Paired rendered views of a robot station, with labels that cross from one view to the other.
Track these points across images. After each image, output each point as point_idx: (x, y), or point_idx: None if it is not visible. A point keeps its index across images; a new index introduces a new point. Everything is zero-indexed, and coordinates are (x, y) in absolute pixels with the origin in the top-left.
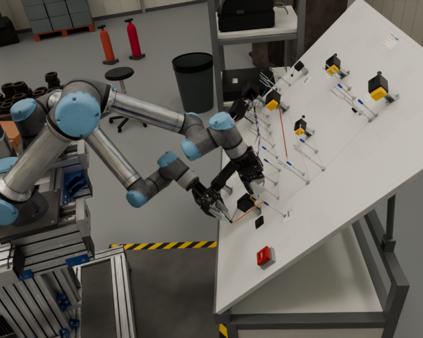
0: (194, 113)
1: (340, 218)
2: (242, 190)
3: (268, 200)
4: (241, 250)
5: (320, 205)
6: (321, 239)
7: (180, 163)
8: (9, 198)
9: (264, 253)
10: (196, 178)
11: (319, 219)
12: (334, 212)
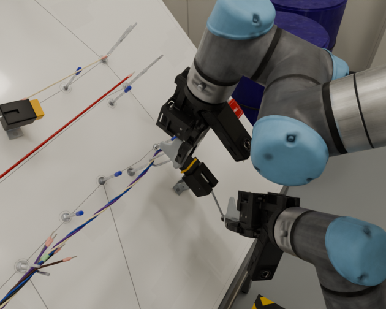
0: (272, 132)
1: (166, 18)
2: (150, 295)
3: (162, 173)
4: (233, 183)
5: (157, 51)
6: (190, 40)
7: (321, 217)
8: None
9: (233, 106)
10: (280, 210)
11: (173, 47)
12: (162, 27)
